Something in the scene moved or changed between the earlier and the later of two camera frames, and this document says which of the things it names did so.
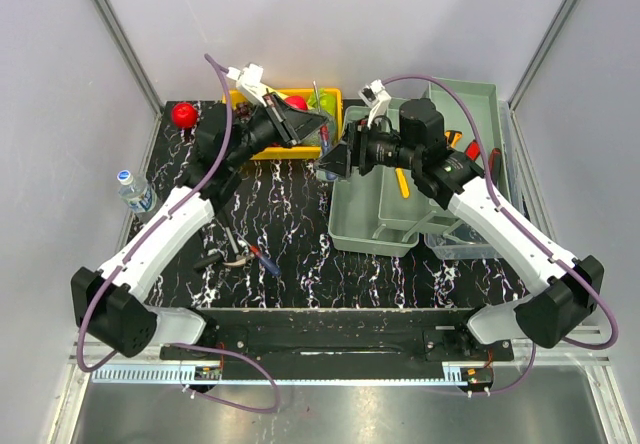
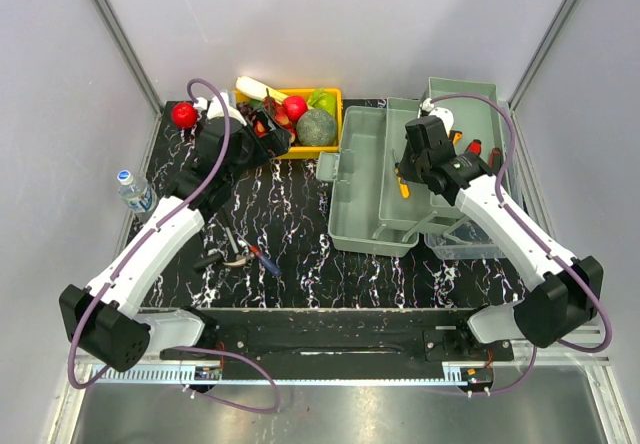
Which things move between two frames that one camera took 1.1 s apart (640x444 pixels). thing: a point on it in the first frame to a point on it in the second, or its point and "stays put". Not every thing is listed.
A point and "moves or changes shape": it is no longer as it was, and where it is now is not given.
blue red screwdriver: (323, 128) moves or changes shape
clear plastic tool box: (386, 211) stays put
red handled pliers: (473, 150) stays put
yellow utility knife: (405, 187) stays put
